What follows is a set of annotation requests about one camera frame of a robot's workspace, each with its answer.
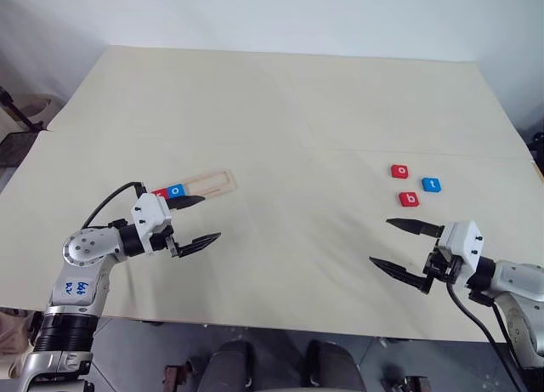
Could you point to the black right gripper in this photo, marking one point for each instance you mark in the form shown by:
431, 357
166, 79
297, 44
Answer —
442, 266

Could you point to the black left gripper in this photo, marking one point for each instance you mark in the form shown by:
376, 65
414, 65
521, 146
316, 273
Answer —
163, 239

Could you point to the blue letter tile o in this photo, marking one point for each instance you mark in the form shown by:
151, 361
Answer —
175, 191

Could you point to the red letter tile r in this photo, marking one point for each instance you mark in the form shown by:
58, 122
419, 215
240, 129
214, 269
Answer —
159, 193

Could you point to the wooden letter tray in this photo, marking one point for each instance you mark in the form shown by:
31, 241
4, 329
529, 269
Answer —
212, 179

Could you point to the red letter tile b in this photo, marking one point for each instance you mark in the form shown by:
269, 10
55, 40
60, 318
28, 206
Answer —
410, 198

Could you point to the blue letter tile t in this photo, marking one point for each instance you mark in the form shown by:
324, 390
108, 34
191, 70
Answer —
432, 185

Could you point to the red letter tile o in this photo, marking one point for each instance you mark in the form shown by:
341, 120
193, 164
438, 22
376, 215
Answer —
400, 171

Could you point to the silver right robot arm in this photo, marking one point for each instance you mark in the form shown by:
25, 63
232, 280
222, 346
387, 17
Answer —
516, 285

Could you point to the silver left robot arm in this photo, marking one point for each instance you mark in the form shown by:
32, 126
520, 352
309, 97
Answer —
85, 247

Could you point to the dark rounded shape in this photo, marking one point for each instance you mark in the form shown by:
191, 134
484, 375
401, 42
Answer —
229, 366
333, 366

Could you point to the black equipment beside table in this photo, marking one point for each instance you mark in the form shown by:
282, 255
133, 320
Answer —
536, 147

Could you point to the beige round object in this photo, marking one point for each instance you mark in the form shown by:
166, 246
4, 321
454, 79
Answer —
38, 107

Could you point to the black metal stand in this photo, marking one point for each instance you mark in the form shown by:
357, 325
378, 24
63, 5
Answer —
19, 111

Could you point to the brown bag under table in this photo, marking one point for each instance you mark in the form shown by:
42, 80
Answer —
15, 341

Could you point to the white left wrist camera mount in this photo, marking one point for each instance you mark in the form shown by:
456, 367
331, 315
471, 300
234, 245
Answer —
149, 213

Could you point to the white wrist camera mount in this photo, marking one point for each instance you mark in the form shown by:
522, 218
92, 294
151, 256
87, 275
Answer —
461, 239
149, 213

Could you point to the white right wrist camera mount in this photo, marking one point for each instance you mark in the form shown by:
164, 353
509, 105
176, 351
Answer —
461, 239

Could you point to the brown rusty bracket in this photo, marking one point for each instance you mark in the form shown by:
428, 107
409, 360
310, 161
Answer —
176, 377

